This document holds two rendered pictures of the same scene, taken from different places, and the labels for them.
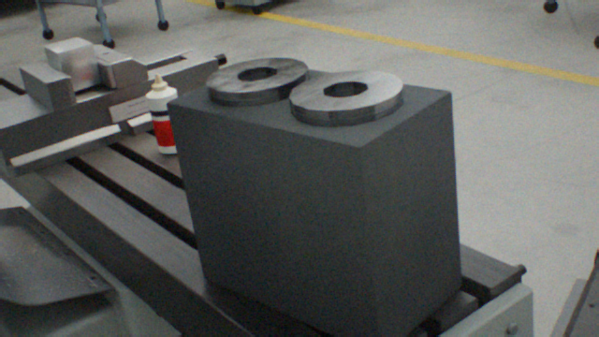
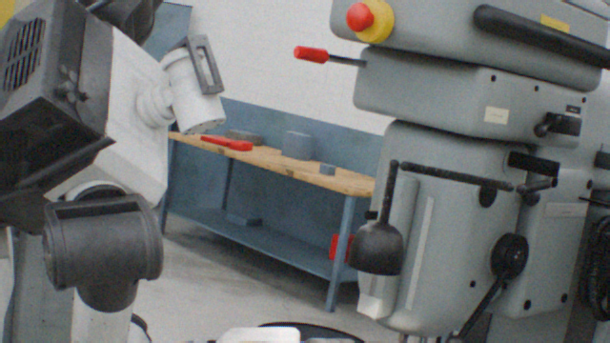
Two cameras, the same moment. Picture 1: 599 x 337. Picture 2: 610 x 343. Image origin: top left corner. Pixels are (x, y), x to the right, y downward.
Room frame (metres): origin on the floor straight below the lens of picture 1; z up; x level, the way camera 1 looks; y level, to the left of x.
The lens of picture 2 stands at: (2.30, -0.26, 1.70)
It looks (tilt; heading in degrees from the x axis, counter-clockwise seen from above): 7 degrees down; 169
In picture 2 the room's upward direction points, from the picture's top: 10 degrees clockwise
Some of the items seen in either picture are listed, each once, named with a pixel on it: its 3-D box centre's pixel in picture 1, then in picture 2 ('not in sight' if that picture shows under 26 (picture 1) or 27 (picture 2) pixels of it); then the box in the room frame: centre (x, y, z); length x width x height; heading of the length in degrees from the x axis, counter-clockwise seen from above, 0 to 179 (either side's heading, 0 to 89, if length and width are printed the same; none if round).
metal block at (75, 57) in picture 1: (73, 64); not in sight; (1.11, 0.30, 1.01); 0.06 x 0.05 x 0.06; 32
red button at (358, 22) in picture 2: not in sight; (361, 17); (1.12, 0.01, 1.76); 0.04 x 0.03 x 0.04; 34
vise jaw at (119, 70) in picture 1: (111, 65); not in sight; (1.14, 0.25, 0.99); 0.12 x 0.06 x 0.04; 32
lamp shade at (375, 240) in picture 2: not in sight; (378, 245); (1.18, 0.07, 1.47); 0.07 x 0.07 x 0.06
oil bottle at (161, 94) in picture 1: (165, 111); not in sight; (1.00, 0.17, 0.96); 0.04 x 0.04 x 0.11
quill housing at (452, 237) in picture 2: not in sight; (438, 229); (0.98, 0.22, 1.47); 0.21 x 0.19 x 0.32; 34
